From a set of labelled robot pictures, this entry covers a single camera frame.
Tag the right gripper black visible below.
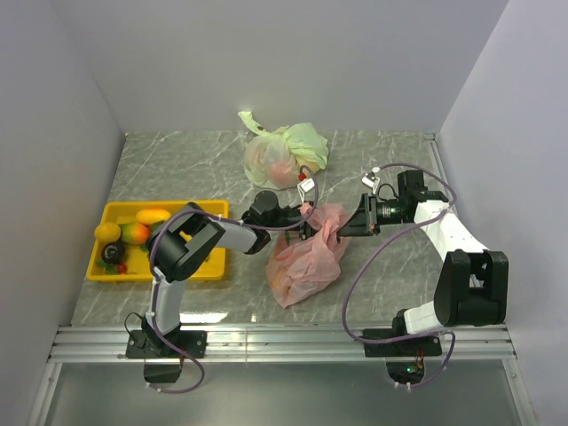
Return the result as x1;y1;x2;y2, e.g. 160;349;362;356
338;193;411;237

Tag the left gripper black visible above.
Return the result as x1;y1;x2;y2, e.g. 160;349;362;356
265;201;341;244

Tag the pink plastic bag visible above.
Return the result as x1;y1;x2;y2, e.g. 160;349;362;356
265;203;351;308

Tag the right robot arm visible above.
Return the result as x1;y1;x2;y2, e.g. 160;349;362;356
338;165;509;355

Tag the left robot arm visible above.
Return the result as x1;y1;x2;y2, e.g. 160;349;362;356
142;191;314;357

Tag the green plastic bag with fruits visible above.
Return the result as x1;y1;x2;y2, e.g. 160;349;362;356
238;111;329;190

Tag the yellow mango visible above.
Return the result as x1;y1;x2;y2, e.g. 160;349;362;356
135;208;171;226

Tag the red green mango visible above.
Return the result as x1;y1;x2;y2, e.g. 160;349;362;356
119;223;150;246

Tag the yellow plastic tray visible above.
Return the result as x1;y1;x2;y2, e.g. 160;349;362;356
85;200;230;283

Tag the dark mangosteen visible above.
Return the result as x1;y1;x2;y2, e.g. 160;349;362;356
101;241;126;264

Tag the yellow lemon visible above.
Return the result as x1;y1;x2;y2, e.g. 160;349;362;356
94;222;122;243

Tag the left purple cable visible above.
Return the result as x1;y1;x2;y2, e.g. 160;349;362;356
146;164;320;356

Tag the purple cable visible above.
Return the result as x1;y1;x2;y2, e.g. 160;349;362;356
342;162;458;388
146;164;320;356

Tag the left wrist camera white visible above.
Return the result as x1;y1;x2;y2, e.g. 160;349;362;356
296;173;315;203

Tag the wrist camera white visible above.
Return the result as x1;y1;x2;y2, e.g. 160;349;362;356
361;167;381;192
296;173;315;203

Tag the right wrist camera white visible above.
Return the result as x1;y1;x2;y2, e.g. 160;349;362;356
361;167;381;192

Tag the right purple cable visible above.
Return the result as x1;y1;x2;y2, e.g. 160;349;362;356
342;162;458;388

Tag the right side aluminium rail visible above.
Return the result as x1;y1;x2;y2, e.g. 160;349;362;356
422;132;450;184

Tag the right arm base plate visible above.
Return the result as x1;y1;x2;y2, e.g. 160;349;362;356
361;327;442;358

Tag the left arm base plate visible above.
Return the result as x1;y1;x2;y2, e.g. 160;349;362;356
125;329;207;359

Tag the aluminium mounting rail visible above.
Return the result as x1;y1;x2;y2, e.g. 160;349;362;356
48;323;517;364

